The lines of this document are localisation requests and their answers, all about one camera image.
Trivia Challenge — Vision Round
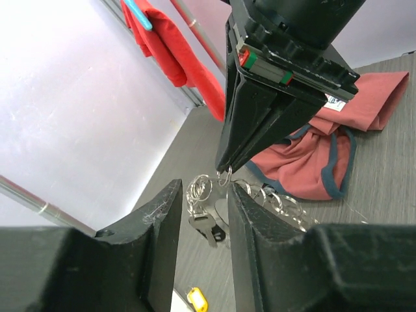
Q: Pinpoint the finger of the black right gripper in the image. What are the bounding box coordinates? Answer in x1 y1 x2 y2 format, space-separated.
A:
232 90 326 171
215 16 276 172

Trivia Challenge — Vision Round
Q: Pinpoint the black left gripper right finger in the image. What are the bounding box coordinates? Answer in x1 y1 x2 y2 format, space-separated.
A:
227 185 415 311

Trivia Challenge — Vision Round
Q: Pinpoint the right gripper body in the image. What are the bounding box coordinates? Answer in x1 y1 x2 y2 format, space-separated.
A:
229 1 364 101

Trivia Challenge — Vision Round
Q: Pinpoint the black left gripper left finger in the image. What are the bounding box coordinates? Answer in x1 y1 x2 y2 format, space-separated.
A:
0 178 183 312

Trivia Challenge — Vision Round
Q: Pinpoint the metal disc keyring organizer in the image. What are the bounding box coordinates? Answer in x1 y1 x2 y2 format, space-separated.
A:
187 165 321 233

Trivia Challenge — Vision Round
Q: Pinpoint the black key tag with key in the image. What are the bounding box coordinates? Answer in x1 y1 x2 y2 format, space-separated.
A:
188 213 226 248

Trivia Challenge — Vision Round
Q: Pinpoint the white clothes rack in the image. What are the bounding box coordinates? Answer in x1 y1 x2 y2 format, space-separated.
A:
0 174 189 312

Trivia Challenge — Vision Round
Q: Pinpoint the red cloth on hanger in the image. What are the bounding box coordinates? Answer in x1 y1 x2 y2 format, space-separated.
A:
121 1 226 122

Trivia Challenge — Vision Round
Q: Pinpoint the blue clothes hanger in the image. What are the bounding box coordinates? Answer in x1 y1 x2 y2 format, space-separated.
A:
125 0 153 31

